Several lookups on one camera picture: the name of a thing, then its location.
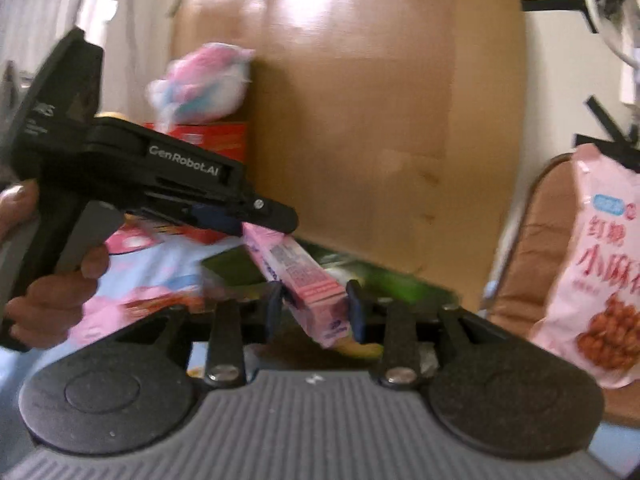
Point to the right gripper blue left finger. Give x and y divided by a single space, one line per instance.
235 324

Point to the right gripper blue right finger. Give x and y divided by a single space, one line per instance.
391 324

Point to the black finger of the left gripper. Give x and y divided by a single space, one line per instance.
225 216

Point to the pink long snack box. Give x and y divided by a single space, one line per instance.
319 301

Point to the person left hand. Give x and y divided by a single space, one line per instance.
53 304

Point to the black sheep print box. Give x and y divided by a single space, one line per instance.
234 269

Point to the red gift bag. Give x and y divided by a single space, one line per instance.
190 162

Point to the cartoon pig bedsheet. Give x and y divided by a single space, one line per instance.
174 265

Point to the pink blue plush fish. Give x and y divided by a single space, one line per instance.
207 84

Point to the brown chair cushion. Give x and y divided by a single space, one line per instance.
534 263

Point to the wooden board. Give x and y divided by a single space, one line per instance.
393 127

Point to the pink twisted dough snack bag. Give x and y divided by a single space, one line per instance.
592 313

